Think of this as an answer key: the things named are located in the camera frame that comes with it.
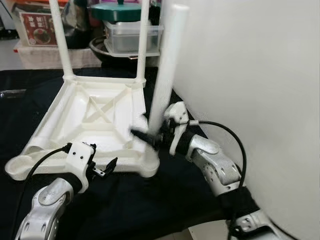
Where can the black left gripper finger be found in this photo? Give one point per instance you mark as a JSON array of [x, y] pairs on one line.
[[92, 146], [111, 165]]

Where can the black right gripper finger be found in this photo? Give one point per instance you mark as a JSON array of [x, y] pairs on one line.
[[145, 137]]

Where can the white plastic table top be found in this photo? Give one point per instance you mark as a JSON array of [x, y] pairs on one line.
[[100, 130]]

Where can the black tablecloth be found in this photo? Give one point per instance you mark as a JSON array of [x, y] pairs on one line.
[[150, 200]]

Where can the black wok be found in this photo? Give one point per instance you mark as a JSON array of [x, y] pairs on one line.
[[100, 54]]

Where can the clear tape strip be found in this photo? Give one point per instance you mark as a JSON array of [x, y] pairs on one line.
[[12, 93]]

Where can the clear plastic container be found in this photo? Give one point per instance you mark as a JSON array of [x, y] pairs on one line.
[[125, 40]]

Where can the beige cloth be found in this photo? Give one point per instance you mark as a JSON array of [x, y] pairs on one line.
[[45, 57]]

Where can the glossy black bag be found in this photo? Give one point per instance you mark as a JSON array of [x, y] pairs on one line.
[[77, 25]]

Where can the green pot lid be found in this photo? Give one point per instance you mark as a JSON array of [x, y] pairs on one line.
[[120, 12]]

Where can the clear box with orange lid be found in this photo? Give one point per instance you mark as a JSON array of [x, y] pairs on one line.
[[40, 27]]

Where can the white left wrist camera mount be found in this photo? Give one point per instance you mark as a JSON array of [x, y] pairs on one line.
[[80, 155]]

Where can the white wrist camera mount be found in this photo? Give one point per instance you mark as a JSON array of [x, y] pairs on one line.
[[175, 112], [80, 155]]

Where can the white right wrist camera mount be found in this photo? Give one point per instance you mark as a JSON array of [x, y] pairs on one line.
[[175, 112]]

